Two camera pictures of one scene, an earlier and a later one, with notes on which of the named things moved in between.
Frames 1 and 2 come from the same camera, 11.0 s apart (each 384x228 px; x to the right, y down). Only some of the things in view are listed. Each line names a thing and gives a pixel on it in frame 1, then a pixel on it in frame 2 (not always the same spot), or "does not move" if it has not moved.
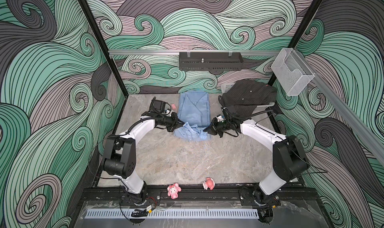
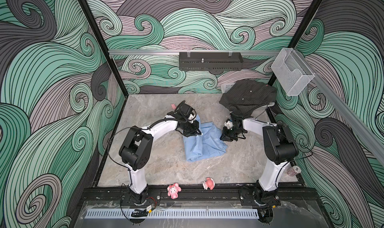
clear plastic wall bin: (292, 72) does not move
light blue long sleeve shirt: (194, 110) to (208, 144)
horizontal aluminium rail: (122, 53) does not move
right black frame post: (297, 35) does not move
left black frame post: (82, 0) does not move
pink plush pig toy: (173, 190) does not move
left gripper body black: (170, 122) to (190, 129)
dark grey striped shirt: (242, 97) does not move
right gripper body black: (219, 127) to (230, 134)
